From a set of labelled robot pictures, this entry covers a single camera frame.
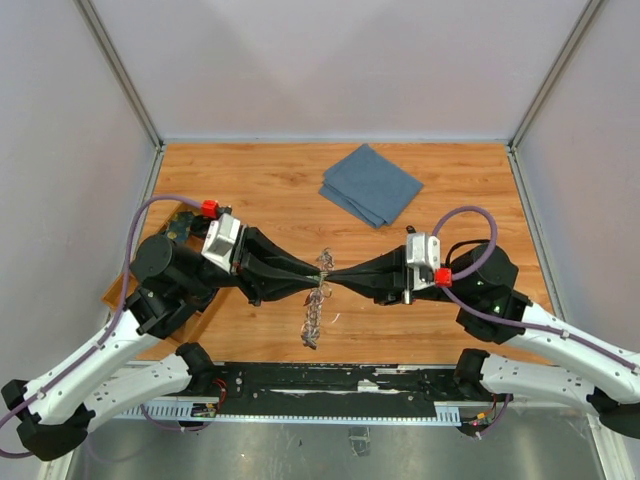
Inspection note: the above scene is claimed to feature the folded blue cloth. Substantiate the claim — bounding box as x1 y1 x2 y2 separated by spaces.
319 144 424 228

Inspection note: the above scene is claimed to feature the metal disc with keyrings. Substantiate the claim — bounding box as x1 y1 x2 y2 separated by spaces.
300 248 335 350

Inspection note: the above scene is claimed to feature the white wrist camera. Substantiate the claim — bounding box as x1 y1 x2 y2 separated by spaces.
201 213 241 273
403 230 441 304

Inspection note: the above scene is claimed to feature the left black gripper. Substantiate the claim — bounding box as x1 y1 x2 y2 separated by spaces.
180 224 322 306

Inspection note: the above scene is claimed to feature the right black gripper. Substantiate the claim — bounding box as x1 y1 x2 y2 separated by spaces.
324 243 471 305

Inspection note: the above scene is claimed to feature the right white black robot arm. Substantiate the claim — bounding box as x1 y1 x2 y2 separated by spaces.
327 235 639 438

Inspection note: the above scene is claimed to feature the black bundle in tray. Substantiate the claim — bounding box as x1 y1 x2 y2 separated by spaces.
189 215 213 240

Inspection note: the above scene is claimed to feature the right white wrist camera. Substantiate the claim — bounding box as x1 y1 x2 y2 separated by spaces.
403 230 441 304

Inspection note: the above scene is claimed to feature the blue yellow patterned cloth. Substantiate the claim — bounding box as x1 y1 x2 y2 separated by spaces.
164 211 195 244

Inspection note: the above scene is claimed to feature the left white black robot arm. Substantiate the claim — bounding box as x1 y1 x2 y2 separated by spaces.
1 221 322 461

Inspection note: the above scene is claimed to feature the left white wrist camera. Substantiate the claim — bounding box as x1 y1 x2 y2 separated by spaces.
201 213 241 273

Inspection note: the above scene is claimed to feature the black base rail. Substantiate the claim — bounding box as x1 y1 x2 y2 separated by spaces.
177 362 472 420

